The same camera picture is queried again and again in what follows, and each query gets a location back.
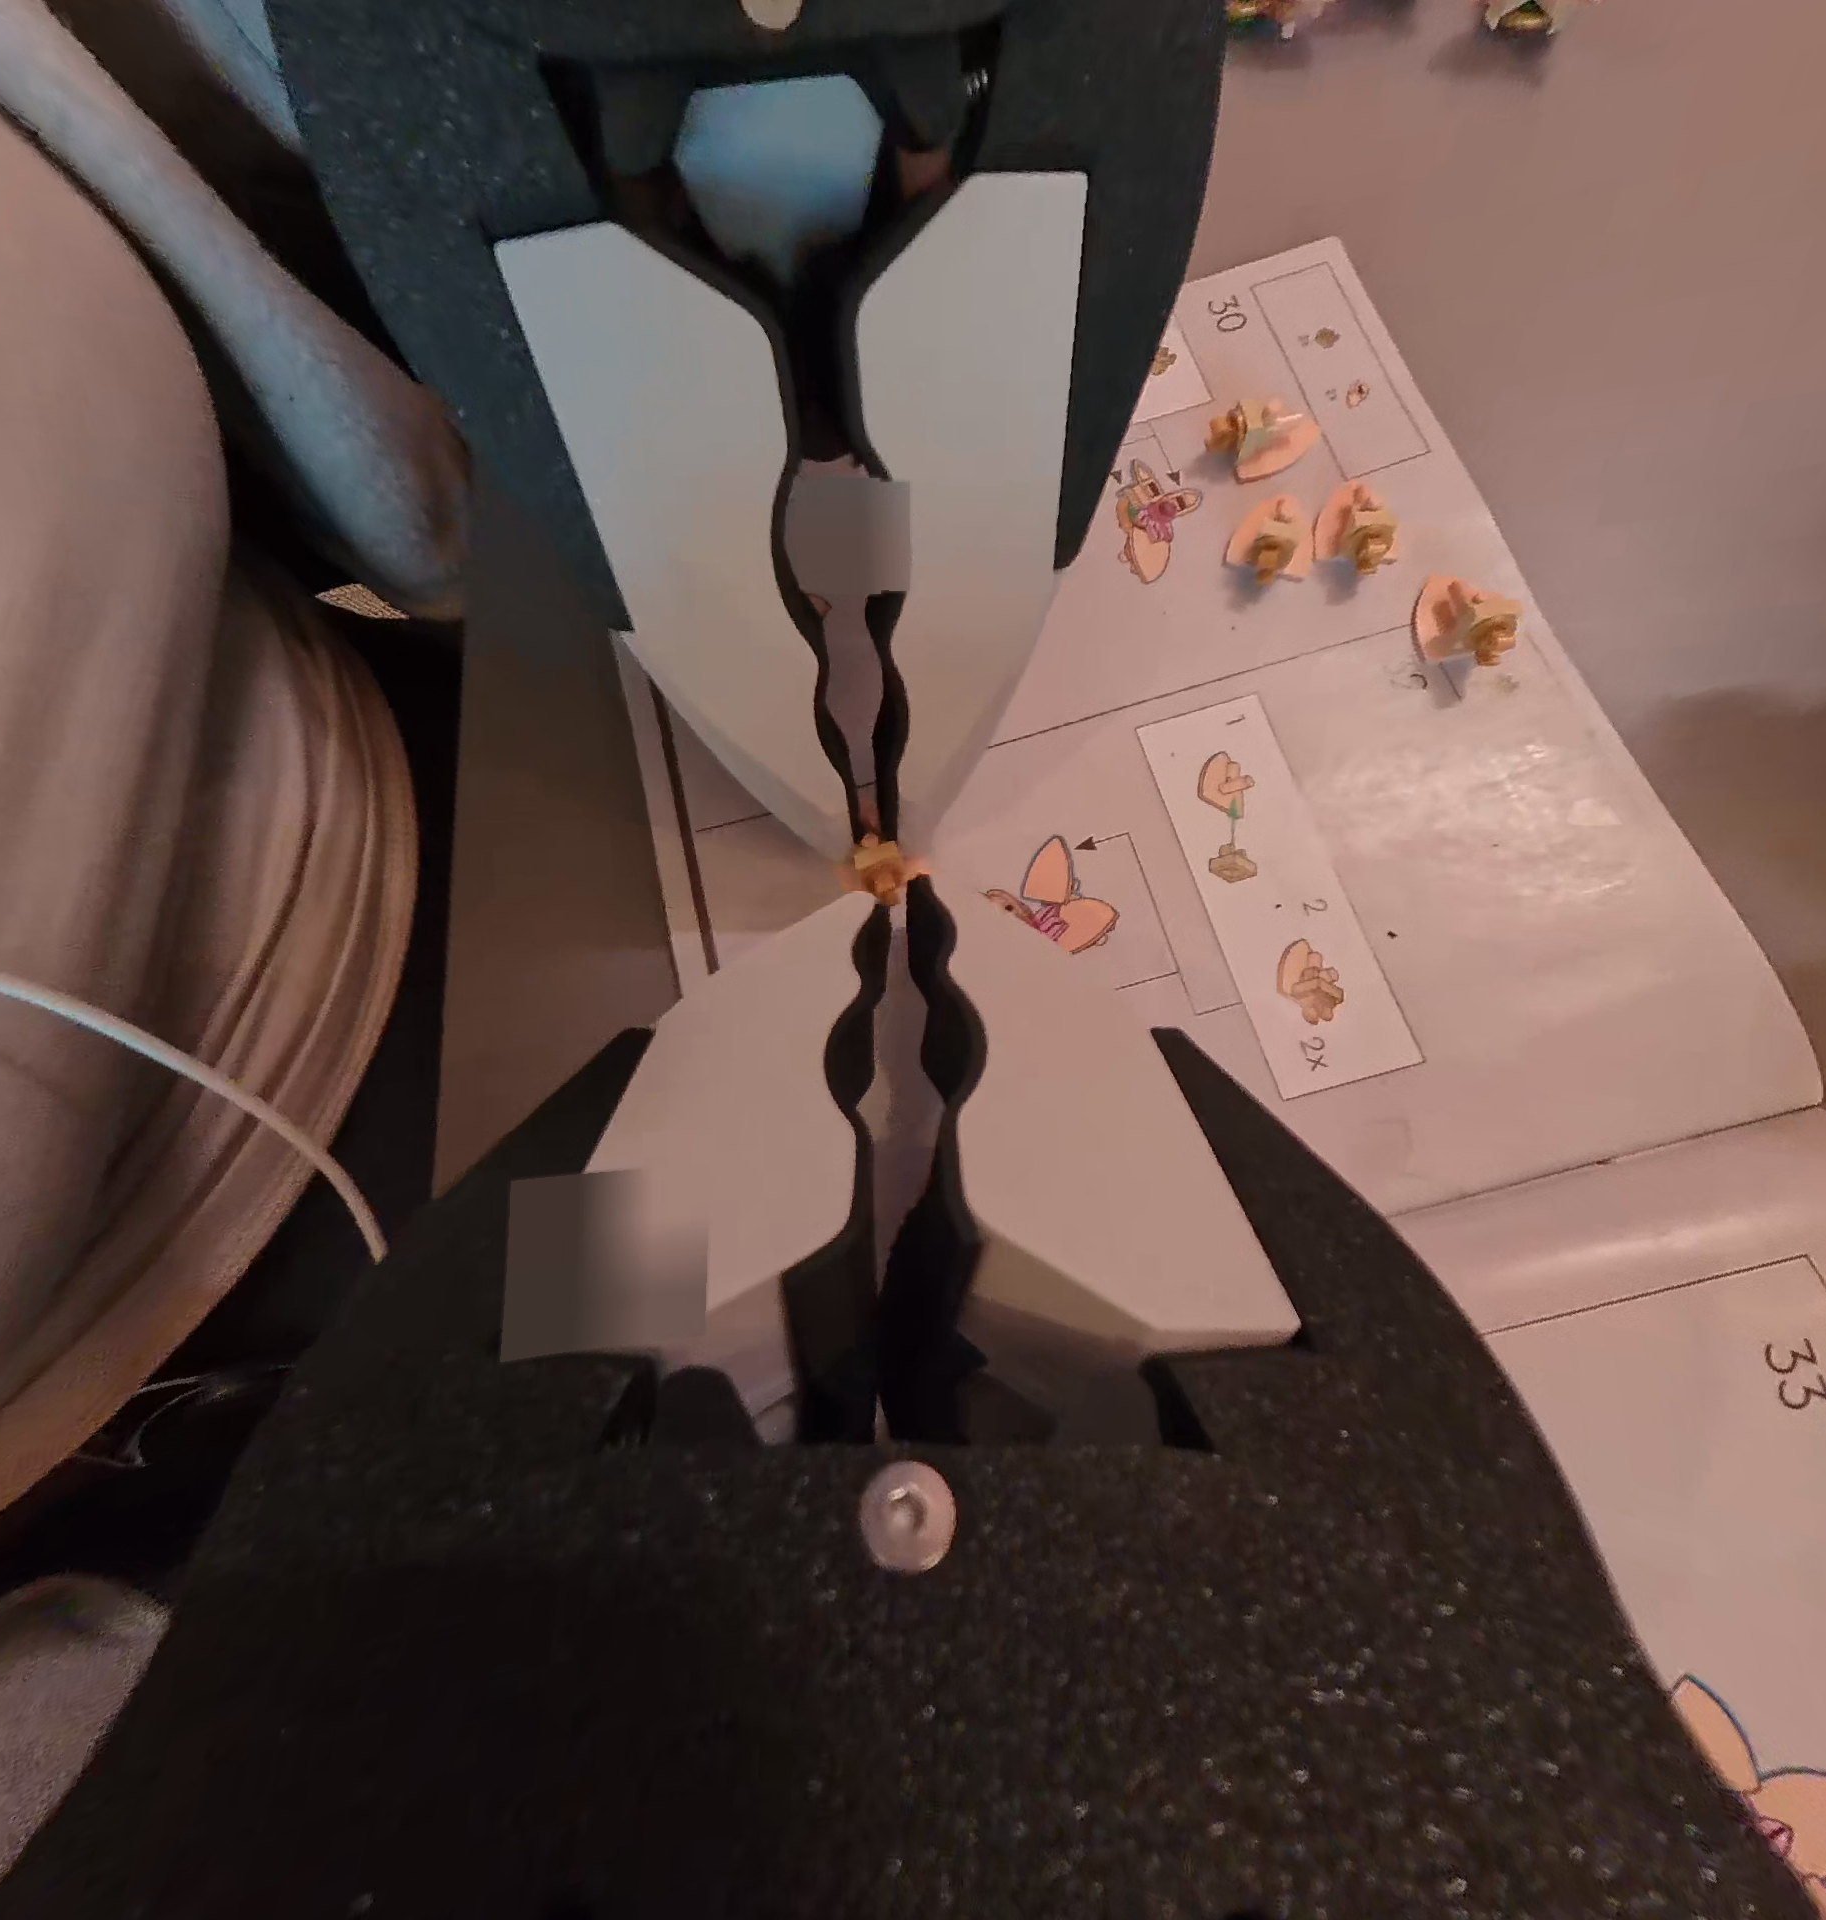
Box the grey cloth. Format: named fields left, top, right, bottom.
left=0, top=1576, right=187, bottom=1920

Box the beige desk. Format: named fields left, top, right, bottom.
left=431, top=0, right=1826, bottom=1203

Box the tan toy brick petal piece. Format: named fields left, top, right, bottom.
left=1205, top=397, right=1322, bottom=485
left=1226, top=498, right=1316, bottom=588
left=1313, top=482, right=1401, bottom=578
left=1413, top=574, right=1521, bottom=669

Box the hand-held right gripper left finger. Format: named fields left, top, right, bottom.
left=590, top=893, right=898, bottom=1419

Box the toy brick instruction booklet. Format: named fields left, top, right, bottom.
left=612, top=238, right=1826, bottom=1920

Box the person's pale clothing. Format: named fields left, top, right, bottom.
left=0, top=59, right=422, bottom=1547

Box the white cable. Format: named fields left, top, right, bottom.
left=0, top=959, right=391, bottom=1265

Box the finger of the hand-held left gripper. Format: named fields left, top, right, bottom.
left=846, top=170, right=1092, bottom=858
left=490, top=223, right=883, bottom=871

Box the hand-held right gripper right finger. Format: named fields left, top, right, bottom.
left=884, top=883, right=1305, bottom=1403

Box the person's left forearm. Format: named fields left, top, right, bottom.
left=0, top=0, right=478, bottom=623

